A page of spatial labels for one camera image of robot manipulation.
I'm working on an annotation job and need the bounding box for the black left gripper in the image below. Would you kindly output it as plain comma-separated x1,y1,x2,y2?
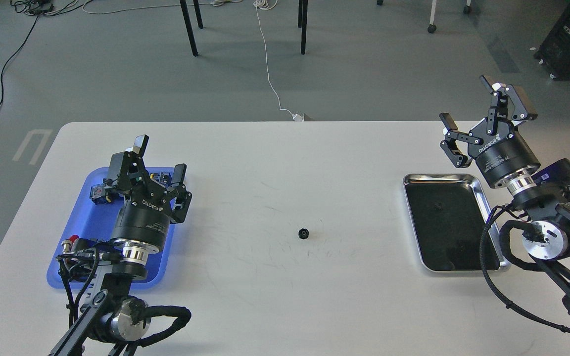
104,134,192,252

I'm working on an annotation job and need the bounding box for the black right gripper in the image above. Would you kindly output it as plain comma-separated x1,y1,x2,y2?
439,75,540,188

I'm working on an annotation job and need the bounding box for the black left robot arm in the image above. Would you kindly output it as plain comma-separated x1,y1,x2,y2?
50,134,192,356

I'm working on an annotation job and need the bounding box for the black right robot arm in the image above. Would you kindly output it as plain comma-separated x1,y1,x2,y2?
439,75,570,334

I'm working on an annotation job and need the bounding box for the blue plastic tray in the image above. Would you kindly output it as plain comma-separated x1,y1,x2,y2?
53,167,176,289

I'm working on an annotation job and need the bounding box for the white office chair base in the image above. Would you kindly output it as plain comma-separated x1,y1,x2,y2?
373,0,478,35

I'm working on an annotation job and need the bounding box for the silver metal tray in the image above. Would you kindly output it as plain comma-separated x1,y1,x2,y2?
403,173,509,273

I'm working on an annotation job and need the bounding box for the red emergency stop button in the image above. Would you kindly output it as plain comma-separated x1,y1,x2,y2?
59,235,96,281

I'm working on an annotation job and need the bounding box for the green push button switch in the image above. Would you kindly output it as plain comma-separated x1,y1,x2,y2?
150,172,172,187

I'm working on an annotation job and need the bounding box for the yellow push button switch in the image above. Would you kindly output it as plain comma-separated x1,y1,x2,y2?
89,184,118,205

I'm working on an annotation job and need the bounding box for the black cable on floor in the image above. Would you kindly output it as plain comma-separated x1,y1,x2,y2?
0,0,80,178

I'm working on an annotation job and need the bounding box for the white cable on floor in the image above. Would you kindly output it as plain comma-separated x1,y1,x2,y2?
82,0,305,122

